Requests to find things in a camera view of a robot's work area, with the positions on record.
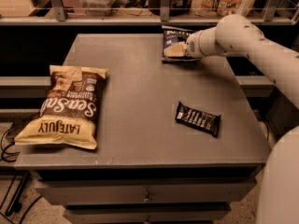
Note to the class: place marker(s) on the blue chip bag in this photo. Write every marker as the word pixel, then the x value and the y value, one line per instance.
pixel 171 36

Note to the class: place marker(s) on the black candy bar wrapper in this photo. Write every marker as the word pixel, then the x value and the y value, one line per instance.
pixel 198 119

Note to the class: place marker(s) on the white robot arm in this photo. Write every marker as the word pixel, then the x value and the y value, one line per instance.
pixel 235 35

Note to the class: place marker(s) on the brown and yellow chip bag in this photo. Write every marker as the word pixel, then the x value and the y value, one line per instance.
pixel 70 113

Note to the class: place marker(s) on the lower drawer with knob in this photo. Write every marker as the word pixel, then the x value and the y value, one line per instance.
pixel 146 214

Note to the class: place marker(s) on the upper drawer with knob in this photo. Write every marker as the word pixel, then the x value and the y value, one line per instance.
pixel 145 191

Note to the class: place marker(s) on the drawer with knob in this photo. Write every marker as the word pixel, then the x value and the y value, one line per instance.
pixel 145 191
pixel 146 214

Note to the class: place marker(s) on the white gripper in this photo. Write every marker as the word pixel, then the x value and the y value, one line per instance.
pixel 192 46

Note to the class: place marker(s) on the grey metal railing shelf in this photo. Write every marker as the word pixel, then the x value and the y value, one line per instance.
pixel 127 12

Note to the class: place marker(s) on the clear plastic container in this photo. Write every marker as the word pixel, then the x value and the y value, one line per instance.
pixel 97 7

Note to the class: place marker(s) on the black stand leg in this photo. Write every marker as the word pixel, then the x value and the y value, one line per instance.
pixel 14 205

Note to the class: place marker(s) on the grey drawer cabinet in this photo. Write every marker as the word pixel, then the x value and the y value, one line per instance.
pixel 138 137

